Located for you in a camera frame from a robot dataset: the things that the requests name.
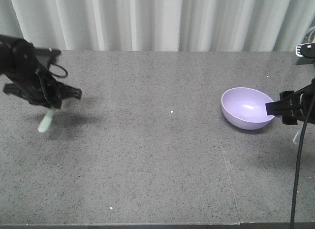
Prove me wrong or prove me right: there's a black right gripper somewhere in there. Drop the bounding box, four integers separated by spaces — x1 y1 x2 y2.
265 79 315 125

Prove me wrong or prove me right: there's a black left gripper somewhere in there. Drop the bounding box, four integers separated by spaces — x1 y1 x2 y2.
0 34 82 109

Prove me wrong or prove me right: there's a pale green plastic spoon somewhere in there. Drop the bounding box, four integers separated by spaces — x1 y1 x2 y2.
38 108 56 133

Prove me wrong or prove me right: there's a lilac plastic bowl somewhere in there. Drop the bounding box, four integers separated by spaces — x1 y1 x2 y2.
221 87 275 131

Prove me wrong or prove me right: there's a white pleated curtain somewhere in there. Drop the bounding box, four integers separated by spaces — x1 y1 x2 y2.
0 0 315 51

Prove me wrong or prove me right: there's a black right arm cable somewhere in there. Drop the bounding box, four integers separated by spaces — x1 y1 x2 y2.
289 90 315 229

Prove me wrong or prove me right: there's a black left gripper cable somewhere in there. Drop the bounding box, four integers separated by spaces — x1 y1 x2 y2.
48 63 68 79

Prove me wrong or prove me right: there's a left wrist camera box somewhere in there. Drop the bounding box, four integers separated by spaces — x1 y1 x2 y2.
35 48 61 69

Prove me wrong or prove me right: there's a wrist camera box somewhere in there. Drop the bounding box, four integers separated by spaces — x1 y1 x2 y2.
35 48 61 69
295 42 315 65

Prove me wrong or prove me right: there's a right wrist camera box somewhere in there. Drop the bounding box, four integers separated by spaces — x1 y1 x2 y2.
295 42 315 65

